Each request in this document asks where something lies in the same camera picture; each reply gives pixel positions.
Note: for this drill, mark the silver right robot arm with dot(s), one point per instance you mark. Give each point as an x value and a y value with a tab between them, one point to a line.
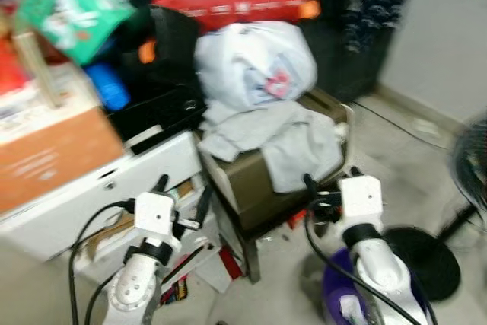
380	264

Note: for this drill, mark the grey crumpled cloth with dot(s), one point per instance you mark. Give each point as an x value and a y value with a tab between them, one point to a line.
297	150

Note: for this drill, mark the black marker pen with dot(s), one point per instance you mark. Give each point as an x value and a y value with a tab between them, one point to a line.
186	262

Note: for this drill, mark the brown wooden side table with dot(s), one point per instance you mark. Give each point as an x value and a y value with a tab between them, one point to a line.
243	188

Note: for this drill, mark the small red card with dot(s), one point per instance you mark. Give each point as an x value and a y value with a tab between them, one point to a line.
230	264

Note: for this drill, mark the yellow black packet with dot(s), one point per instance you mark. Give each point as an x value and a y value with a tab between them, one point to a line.
173	291

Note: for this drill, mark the black open case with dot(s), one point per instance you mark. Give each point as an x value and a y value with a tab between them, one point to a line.
163	104

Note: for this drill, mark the purple plastic basin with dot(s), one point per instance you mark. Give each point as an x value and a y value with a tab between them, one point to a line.
335	287

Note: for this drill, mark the white drawer cabinet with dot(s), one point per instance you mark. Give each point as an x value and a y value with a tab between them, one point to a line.
76	203

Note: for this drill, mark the blue plastic container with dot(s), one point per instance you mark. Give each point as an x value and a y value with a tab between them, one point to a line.
110	89

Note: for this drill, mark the black standing fan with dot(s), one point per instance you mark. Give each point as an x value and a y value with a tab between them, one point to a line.
426	264

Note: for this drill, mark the black cabinet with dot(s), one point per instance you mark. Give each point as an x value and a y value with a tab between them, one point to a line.
335	58

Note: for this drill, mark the orange plastic piece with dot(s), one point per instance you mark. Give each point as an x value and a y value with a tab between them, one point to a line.
309	9
148	51

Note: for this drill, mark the white plastic bag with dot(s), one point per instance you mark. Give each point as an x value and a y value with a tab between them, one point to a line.
243	58

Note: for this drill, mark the white printed box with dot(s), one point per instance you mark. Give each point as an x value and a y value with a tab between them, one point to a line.
30	108

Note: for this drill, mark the beige wooden stick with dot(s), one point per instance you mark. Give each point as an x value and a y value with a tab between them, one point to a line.
38	74

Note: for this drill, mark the green printed diaper pack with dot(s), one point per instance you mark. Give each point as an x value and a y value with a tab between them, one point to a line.
72	5

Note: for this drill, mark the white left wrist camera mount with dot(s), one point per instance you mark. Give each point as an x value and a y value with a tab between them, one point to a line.
154	215

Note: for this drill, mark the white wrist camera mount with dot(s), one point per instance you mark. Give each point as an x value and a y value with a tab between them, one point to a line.
154	215
361	199

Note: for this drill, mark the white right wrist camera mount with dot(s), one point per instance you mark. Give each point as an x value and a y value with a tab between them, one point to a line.
361	199

